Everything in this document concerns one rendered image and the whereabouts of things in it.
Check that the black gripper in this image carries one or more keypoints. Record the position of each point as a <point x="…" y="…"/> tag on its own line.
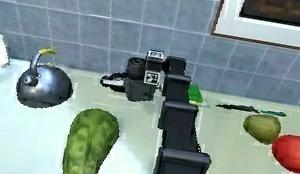
<point x="137" y="89"/>

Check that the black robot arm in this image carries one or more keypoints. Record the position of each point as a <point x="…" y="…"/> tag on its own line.
<point x="181" y="130"/>

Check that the green lettuce head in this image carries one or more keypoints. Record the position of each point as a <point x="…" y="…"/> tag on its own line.
<point x="88" y="149"/>

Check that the green flat box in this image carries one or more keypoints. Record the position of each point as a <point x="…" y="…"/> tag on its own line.
<point x="195" y="95"/>

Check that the black pen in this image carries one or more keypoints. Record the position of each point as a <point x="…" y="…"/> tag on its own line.
<point x="239" y="107"/>

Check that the olive green fruit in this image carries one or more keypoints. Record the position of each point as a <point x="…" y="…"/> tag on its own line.
<point x="262" y="128"/>

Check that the teal pen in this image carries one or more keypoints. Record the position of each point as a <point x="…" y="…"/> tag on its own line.
<point x="273" y="113"/>

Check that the red tomato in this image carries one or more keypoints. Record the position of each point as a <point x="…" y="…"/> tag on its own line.
<point x="295" y="154"/>

